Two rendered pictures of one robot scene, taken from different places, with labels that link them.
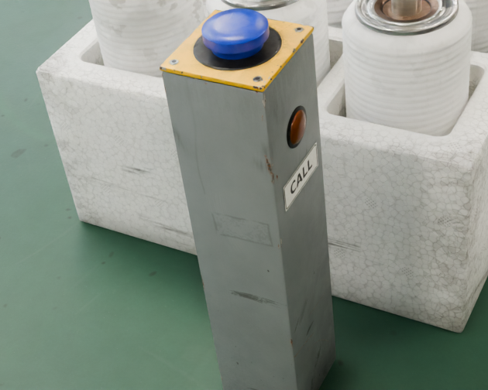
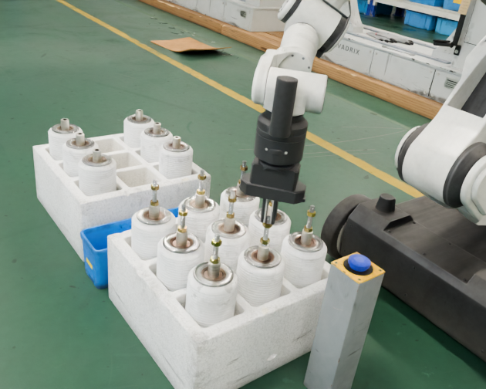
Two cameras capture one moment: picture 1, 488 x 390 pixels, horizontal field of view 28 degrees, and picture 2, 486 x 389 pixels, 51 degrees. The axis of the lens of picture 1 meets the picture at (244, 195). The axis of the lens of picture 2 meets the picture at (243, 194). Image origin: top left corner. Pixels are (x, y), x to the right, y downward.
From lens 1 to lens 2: 0.95 m
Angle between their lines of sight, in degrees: 60
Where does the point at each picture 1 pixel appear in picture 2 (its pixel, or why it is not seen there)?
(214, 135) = (366, 296)
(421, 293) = not seen: hidden behind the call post
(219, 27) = (360, 262)
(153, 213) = (234, 377)
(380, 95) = (315, 272)
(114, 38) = (224, 307)
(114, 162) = (224, 364)
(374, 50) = (318, 258)
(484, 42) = not seen: hidden behind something
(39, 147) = not seen: outside the picture
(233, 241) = (356, 333)
